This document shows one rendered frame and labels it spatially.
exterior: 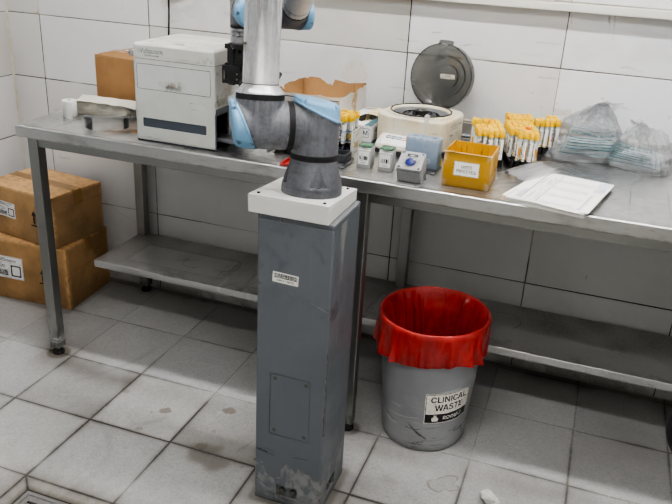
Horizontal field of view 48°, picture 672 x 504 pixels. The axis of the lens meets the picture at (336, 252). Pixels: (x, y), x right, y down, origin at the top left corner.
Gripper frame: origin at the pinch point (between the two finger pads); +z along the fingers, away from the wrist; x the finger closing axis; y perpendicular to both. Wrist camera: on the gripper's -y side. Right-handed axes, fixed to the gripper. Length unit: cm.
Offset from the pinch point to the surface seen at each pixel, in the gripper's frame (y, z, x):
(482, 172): -71, 7, 3
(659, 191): -119, 13, -23
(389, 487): -60, 100, 27
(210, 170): 10.3, 18.1, 5.6
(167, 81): 25.0, -7.2, 4.5
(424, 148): -53, 5, -7
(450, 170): -63, 8, 2
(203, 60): 12.7, -14.6, 4.4
